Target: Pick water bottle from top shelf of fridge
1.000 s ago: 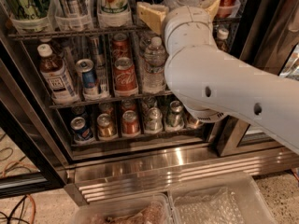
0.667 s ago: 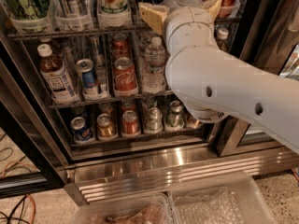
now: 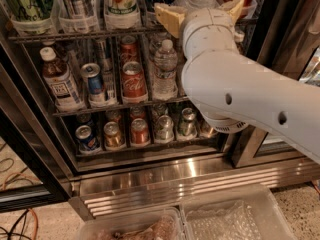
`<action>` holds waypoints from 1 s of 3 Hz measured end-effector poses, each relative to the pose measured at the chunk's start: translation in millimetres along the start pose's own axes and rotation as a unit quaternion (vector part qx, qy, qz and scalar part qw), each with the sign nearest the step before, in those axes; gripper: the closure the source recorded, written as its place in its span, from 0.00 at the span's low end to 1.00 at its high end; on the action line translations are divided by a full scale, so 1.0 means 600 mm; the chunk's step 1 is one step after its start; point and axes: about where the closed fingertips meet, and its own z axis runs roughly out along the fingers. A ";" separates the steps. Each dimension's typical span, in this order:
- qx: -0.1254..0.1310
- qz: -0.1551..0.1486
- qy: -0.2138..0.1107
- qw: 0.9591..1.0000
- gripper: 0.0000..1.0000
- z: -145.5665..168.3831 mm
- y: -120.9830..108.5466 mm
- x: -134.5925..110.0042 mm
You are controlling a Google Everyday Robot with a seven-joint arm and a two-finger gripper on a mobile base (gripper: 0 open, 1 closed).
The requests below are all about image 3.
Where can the blue can middle shelf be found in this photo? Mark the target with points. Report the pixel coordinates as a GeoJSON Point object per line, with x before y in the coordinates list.
{"type": "Point", "coordinates": [91, 75]}

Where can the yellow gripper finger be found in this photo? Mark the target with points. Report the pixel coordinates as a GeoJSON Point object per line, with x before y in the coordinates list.
{"type": "Point", "coordinates": [170, 17]}
{"type": "Point", "coordinates": [233, 9]}

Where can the left clear plastic bin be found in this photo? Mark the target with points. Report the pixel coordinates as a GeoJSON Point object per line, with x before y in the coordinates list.
{"type": "Point", "coordinates": [146, 224]}

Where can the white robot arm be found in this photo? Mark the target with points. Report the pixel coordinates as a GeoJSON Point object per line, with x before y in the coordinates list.
{"type": "Point", "coordinates": [228, 88]}

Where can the pepsi can bottom shelf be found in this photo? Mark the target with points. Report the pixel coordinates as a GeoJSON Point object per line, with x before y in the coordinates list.
{"type": "Point", "coordinates": [87, 140]}

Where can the red coca-cola can front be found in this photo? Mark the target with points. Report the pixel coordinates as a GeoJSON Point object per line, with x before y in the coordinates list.
{"type": "Point", "coordinates": [133, 80]}

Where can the silver can top shelf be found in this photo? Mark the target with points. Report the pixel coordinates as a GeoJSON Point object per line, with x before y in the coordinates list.
{"type": "Point", "coordinates": [79, 9]}

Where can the left iced tea bottle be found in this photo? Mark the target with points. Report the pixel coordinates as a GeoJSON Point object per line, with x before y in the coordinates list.
{"type": "Point", "coordinates": [59, 78]}

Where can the clear plastic bin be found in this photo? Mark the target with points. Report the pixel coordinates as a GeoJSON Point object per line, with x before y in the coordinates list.
{"type": "Point", "coordinates": [242, 213]}
{"type": "Point", "coordinates": [146, 224]}

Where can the silver can shelf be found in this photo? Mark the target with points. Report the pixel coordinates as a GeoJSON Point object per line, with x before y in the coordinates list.
{"type": "Point", "coordinates": [164, 129]}
{"type": "Point", "coordinates": [79, 9]}

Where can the fridge glass door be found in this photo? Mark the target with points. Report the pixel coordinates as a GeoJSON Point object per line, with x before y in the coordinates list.
{"type": "Point", "coordinates": [284, 39]}
{"type": "Point", "coordinates": [25, 126]}

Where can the iced tea bottle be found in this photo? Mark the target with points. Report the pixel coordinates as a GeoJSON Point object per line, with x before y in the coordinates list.
{"type": "Point", "coordinates": [239, 38]}
{"type": "Point", "coordinates": [59, 78]}

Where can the gold can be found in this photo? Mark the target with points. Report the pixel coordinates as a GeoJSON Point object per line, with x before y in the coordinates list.
{"type": "Point", "coordinates": [207, 130]}
{"type": "Point", "coordinates": [113, 135]}

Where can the red can bottom shelf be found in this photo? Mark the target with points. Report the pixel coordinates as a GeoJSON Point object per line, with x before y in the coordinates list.
{"type": "Point", "coordinates": [139, 131]}

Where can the silver can bottom shelf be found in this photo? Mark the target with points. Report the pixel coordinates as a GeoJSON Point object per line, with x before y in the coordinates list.
{"type": "Point", "coordinates": [164, 129]}

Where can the right iced tea bottle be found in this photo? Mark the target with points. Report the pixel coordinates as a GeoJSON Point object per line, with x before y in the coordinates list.
{"type": "Point", "coordinates": [239, 38]}

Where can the fridge right glass door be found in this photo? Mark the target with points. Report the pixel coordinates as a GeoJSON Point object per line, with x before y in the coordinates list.
{"type": "Point", "coordinates": [284, 39]}

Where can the gold can bottom left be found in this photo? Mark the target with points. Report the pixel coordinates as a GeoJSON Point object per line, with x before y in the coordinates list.
{"type": "Point", "coordinates": [113, 135]}

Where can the red coca-cola can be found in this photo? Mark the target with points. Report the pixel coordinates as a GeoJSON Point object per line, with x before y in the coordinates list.
{"type": "Point", "coordinates": [128, 49]}
{"type": "Point", "coordinates": [133, 80]}

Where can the gold can bottom right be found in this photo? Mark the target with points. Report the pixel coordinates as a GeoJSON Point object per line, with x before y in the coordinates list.
{"type": "Point", "coordinates": [207, 130]}

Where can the green can top shelf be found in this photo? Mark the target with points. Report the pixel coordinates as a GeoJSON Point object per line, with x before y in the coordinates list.
{"type": "Point", "coordinates": [30, 10]}

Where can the right clear plastic bin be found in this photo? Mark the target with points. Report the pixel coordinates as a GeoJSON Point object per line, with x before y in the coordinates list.
{"type": "Point", "coordinates": [242, 213]}

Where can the steel fridge bottom grille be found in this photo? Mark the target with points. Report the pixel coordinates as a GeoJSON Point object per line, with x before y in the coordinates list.
{"type": "Point", "coordinates": [167, 183]}

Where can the fridge left glass door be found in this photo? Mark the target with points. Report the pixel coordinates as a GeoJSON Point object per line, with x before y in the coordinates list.
{"type": "Point", "coordinates": [25, 126]}

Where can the red coca-cola can rear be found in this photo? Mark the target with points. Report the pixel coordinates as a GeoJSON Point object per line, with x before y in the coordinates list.
{"type": "Point", "coordinates": [128, 49]}

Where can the clear water bottle middle shelf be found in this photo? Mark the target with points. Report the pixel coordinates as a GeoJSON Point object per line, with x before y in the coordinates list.
{"type": "Point", "coordinates": [165, 62]}

